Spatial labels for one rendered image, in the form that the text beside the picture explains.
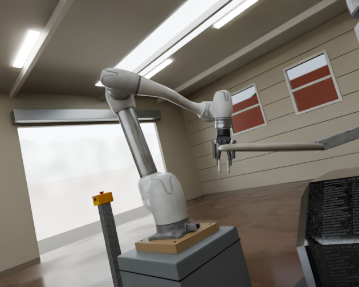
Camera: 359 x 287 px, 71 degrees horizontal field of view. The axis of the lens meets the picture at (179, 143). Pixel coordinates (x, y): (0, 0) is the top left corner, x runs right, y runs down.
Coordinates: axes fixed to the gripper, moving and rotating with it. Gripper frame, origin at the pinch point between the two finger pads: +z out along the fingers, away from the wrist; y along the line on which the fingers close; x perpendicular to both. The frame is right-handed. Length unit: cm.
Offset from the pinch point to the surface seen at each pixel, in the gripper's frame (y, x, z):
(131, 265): -24, -48, 39
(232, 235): 11.3, -22.2, 29.2
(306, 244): 39, 3, 36
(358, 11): 64, 12, -73
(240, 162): -210, 731, 22
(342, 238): 53, 1, 31
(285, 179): -62, 701, 73
